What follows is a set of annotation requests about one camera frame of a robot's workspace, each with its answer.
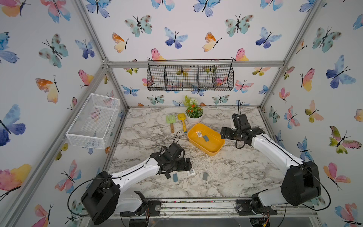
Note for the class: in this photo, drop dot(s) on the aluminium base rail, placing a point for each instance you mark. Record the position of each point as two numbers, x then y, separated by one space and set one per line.
204 207

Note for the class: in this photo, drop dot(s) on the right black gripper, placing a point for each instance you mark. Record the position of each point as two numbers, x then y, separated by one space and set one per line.
228 135

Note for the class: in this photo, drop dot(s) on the grey eraser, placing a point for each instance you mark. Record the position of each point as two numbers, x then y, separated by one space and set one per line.
205 176

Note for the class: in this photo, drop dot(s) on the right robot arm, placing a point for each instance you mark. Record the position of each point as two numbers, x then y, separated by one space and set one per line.
301 181

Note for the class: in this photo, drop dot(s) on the black wire wall basket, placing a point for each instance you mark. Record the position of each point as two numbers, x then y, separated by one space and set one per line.
190 75

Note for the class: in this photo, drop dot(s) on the green garden fork wooden handle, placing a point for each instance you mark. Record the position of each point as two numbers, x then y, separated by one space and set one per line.
170 119

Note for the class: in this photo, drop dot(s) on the yellow plastic storage box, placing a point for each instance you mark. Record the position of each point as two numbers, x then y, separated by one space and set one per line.
213 146

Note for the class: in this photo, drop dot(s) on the white eraser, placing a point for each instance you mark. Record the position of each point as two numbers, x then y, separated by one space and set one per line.
191 173
199 134
185 184

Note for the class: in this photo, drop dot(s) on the yellow toy shovel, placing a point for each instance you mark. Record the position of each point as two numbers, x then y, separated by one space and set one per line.
182 118

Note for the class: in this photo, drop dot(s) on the white mesh wall basket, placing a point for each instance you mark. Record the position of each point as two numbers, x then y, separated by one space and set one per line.
93 124

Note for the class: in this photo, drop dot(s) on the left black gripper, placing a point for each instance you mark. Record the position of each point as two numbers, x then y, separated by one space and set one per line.
187 167

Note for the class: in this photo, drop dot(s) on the white pot artificial plant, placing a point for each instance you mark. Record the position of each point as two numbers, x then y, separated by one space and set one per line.
194 111

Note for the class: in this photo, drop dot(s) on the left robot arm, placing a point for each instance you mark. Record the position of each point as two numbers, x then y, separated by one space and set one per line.
109 193

